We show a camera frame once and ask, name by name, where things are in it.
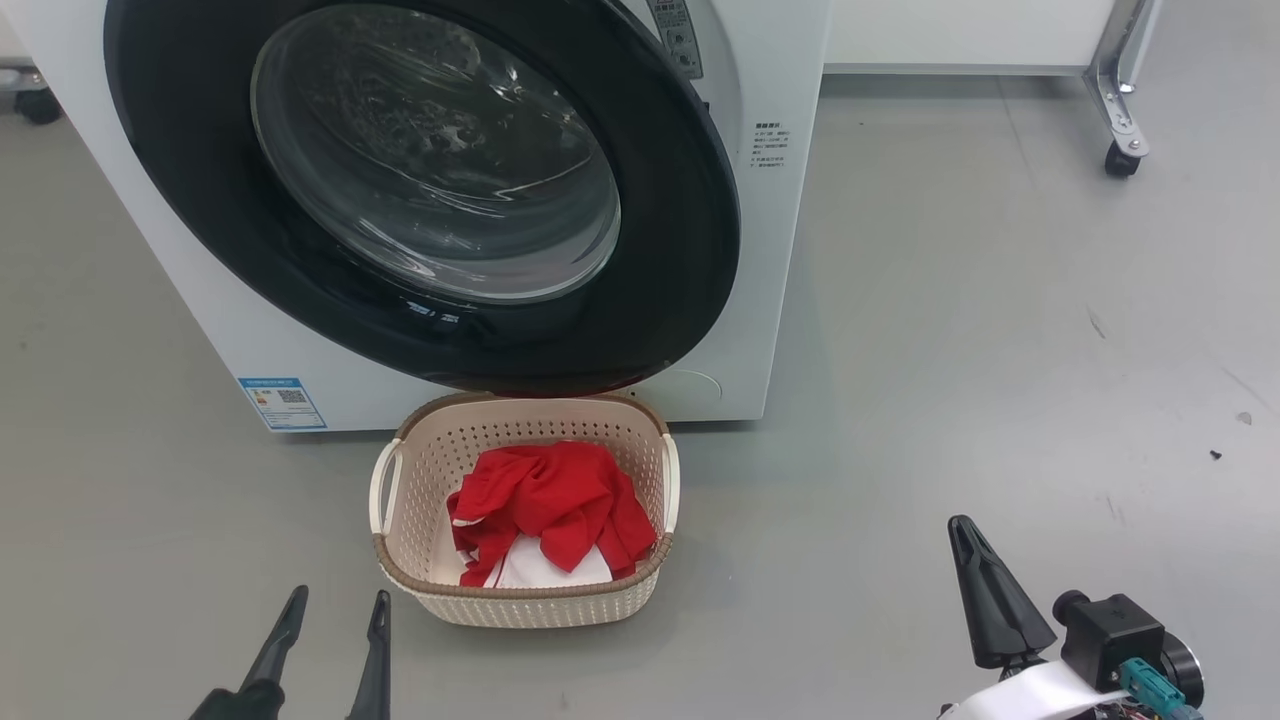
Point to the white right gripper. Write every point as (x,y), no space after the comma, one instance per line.
(1040,695)

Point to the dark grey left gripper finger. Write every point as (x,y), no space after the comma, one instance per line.
(270,660)
(375,670)

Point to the red and white garment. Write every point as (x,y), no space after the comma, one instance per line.
(560,500)

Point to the round black glass washer door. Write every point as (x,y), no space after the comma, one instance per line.
(190,200)

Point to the cream perforated basket brown rim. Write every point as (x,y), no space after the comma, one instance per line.
(430,470)

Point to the white front-load washing machine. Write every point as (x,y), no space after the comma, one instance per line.
(180,320)

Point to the white warning label sticker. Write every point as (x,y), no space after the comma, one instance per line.
(678,35)

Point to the blue energy label sticker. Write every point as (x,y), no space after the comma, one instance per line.
(283,404)

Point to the metal leg with caster wheel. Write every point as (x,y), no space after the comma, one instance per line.
(1115,90)

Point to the white partition board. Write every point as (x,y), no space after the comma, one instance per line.
(960,30)

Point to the black caster wheel at left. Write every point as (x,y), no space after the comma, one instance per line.
(35,100)

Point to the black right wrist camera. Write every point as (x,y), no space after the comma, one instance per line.
(1105,635)

